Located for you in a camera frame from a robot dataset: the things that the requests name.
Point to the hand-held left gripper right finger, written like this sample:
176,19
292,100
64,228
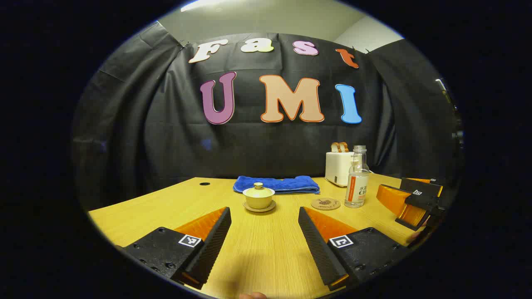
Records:
318,245

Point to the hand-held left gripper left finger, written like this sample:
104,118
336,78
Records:
212,245

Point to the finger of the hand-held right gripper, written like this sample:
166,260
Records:
422,185
395,201

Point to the clear water bottle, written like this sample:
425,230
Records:
356,187

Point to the round cork coaster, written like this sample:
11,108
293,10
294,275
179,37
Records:
325,204

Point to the cream teacup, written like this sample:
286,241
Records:
259,202

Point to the cream teacup lid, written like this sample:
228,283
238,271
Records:
258,192

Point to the cream saucer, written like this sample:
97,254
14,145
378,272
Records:
259,209

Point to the white toaster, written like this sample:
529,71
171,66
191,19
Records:
336,168

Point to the blue towel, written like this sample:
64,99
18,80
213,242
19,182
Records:
286,184

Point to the bread slice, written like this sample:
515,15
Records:
335,147
344,147

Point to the dark metal stand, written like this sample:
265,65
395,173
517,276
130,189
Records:
451,108

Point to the black backdrop cloth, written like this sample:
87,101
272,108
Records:
266,145

